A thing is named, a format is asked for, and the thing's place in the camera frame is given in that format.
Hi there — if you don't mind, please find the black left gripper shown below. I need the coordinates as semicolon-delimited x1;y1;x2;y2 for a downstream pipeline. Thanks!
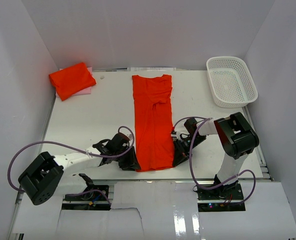
114;145;141;171

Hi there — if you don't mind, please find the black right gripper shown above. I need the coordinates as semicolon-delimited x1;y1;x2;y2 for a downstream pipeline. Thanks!
173;135;206;167

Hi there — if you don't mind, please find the orange t-shirt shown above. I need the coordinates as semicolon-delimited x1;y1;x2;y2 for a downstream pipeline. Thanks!
132;74;174;172
49;62;96;101

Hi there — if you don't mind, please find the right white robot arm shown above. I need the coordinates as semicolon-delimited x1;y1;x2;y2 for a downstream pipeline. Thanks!
171;112;259;200

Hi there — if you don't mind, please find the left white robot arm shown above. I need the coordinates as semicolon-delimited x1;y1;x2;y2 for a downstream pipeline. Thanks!
18;132;141;206

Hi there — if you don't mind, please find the white perforated plastic basket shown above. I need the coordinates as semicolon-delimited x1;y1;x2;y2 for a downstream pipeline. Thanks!
206;56;258;108

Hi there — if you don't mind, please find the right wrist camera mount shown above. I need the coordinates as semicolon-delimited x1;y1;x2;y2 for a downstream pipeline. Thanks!
170;127;181;141

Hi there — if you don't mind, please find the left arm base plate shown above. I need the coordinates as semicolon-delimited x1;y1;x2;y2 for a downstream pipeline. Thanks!
62;191;111;211

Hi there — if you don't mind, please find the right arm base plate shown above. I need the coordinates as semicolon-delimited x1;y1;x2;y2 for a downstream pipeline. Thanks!
193;183;246;213

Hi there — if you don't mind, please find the aluminium frame rail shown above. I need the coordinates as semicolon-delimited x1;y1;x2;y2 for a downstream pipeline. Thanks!
7;192;24;240

